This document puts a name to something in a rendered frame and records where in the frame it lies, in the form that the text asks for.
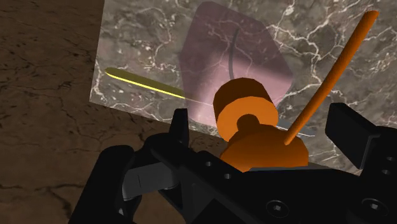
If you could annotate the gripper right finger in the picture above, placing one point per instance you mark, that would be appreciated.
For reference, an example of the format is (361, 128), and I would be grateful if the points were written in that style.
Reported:
(353, 136)

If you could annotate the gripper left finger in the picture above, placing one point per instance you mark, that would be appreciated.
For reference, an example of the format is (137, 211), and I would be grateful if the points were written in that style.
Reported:
(105, 173)

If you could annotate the orange plunger-shaped object with stick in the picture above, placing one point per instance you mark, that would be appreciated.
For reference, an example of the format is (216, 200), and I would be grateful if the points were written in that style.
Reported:
(263, 152)

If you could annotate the translucent pink rounded block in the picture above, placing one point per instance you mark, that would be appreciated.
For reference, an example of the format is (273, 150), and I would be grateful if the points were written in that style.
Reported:
(248, 52)

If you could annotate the grey marble table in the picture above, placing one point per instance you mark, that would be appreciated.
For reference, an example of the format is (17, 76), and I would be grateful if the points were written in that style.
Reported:
(139, 40)

